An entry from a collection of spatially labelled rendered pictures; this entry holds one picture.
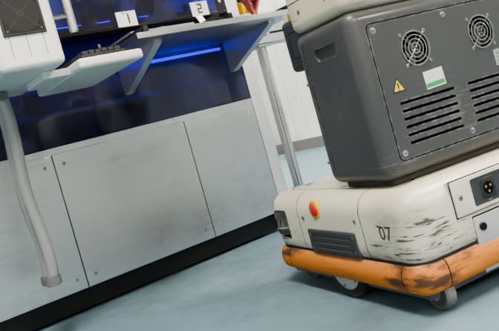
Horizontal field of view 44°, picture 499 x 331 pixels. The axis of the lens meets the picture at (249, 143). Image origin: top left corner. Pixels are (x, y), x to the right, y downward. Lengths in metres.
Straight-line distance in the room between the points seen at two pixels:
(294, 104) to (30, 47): 5.54
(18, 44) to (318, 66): 0.79
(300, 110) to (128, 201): 4.85
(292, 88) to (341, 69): 5.64
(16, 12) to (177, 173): 1.00
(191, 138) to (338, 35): 1.21
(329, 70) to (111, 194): 1.14
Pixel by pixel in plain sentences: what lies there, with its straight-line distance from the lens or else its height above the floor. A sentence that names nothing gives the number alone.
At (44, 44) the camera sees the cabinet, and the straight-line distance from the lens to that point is 1.77.
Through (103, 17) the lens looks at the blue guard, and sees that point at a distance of 2.47.
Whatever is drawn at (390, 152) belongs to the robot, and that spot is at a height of 0.36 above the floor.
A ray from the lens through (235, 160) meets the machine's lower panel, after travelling 2.61.
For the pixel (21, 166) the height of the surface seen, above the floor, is 0.56.
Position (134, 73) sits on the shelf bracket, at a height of 0.79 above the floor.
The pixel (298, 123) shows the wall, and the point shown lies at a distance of 7.11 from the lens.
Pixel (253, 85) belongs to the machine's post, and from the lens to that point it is 2.72.
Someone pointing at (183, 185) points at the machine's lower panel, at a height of 0.33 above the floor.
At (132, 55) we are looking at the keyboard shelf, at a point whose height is 0.79.
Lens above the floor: 0.52
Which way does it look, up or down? 2 degrees down
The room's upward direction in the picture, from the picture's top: 15 degrees counter-clockwise
